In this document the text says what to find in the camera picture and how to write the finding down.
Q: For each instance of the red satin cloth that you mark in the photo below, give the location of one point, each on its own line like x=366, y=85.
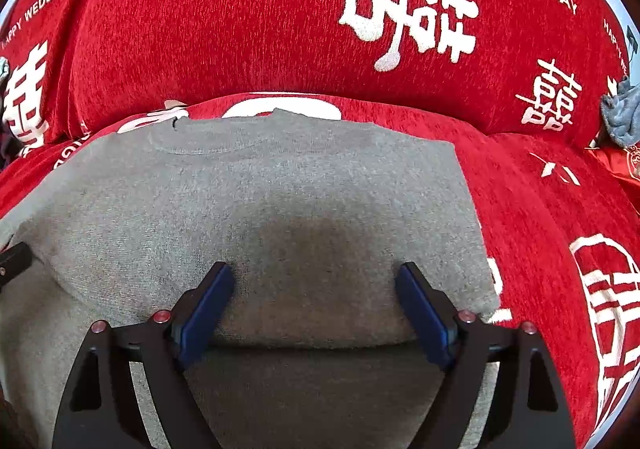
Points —
x=620, y=164

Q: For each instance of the grey-blue fleece cloth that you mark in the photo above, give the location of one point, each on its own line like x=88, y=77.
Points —
x=622, y=119

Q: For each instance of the red printed sofa cover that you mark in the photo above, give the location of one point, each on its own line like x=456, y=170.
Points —
x=250, y=29

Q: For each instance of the dark plaid cloth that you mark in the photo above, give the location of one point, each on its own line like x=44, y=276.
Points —
x=7, y=149

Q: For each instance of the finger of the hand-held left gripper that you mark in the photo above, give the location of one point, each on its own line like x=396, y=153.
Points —
x=14, y=264

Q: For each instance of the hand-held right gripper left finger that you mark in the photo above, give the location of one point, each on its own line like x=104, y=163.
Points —
x=207, y=309

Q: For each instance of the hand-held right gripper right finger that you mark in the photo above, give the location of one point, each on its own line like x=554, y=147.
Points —
x=420, y=314

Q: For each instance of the grey knit sweater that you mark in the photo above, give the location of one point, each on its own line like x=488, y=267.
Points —
x=250, y=204

